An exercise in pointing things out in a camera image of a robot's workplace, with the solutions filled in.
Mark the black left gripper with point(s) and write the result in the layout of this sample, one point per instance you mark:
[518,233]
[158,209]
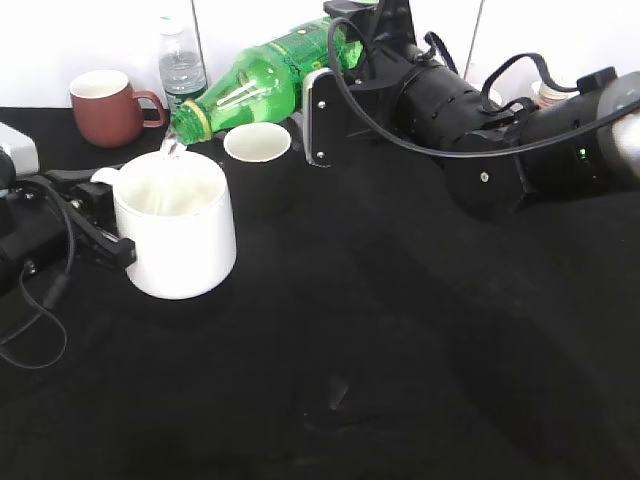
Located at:
[32,227]

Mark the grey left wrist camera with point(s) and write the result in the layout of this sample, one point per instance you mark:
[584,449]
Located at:
[21,149]

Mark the clear water bottle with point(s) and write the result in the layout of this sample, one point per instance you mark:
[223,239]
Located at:
[180,63]

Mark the green soda bottle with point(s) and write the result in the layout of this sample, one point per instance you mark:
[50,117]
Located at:
[263,85]

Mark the white paper cup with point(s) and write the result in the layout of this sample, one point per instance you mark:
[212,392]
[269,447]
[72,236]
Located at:
[544,96]

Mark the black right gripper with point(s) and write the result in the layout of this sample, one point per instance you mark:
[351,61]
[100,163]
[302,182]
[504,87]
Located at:
[404,89]

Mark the red ceramic mug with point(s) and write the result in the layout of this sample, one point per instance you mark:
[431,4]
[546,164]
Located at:
[108,112]

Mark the white ceramic mug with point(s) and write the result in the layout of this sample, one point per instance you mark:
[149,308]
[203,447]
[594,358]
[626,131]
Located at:
[179,215]

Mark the grey ceramic mug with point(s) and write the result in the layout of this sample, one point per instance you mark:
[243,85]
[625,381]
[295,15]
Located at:
[294,126]

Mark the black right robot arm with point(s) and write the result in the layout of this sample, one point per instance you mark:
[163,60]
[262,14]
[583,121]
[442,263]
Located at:
[495,157]

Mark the black ceramic mug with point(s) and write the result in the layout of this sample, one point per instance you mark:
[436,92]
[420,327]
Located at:
[259,165]

